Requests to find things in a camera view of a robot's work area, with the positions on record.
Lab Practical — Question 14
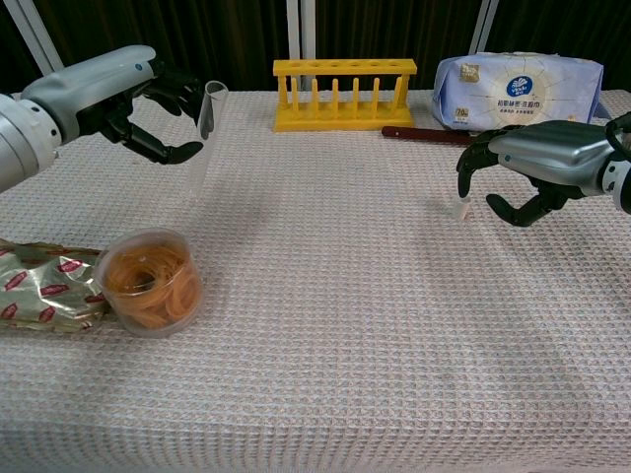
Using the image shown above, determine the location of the white frame post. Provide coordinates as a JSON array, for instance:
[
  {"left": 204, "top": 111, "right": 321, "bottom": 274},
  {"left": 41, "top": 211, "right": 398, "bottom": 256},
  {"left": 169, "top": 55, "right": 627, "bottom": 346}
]
[
  {"left": 469, "top": 0, "right": 500, "bottom": 55},
  {"left": 287, "top": 0, "right": 317, "bottom": 93},
  {"left": 2, "top": 0, "right": 68, "bottom": 80}
]

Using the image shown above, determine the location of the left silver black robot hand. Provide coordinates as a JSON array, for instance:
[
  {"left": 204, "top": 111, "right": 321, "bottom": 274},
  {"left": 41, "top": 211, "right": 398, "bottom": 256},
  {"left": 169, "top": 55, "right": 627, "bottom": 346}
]
[{"left": 22, "top": 44, "right": 204, "bottom": 167}]

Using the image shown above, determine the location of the gold foil snack packet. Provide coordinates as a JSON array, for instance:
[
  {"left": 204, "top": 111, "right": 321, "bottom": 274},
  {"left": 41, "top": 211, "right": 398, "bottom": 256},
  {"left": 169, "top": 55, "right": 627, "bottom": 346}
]
[{"left": 0, "top": 237, "right": 112, "bottom": 334}]

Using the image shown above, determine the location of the blue white tissue pack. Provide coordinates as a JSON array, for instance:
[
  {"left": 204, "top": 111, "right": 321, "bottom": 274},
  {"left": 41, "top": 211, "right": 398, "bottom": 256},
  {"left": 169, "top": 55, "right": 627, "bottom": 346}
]
[{"left": 430, "top": 50, "right": 612, "bottom": 137}]

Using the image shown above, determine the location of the yellow test tube rack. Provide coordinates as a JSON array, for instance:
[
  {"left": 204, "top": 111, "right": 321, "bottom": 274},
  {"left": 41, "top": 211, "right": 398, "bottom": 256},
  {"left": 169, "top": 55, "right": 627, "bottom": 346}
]
[{"left": 272, "top": 58, "right": 418, "bottom": 133}]

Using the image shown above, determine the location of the beige waffle tablecloth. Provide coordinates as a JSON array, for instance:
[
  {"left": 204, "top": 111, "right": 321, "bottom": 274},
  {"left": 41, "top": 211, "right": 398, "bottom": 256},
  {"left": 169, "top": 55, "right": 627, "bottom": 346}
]
[{"left": 0, "top": 90, "right": 631, "bottom": 473}]

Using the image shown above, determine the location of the clear glass test tube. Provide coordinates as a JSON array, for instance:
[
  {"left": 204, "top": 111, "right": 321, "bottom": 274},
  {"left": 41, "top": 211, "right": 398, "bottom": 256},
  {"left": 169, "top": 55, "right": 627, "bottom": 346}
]
[{"left": 189, "top": 80, "right": 229, "bottom": 198}]

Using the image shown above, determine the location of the dark green curtain panel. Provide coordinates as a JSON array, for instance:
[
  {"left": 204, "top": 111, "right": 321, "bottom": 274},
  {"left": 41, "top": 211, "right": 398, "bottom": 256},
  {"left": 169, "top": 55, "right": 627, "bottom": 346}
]
[
  {"left": 492, "top": 0, "right": 631, "bottom": 93},
  {"left": 24, "top": 0, "right": 290, "bottom": 94},
  {"left": 315, "top": 0, "right": 482, "bottom": 93},
  {"left": 0, "top": 0, "right": 48, "bottom": 98}
]

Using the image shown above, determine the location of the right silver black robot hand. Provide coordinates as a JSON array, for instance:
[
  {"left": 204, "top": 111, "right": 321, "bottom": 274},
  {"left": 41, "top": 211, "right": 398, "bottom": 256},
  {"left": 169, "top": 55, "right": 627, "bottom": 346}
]
[{"left": 456, "top": 119, "right": 620, "bottom": 228}]

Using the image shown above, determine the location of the clear tub of rubber bands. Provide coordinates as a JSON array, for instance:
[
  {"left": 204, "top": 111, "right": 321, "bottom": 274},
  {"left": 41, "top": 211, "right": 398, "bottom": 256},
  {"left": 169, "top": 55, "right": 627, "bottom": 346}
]
[{"left": 93, "top": 226, "right": 204, "bottom": 339}]

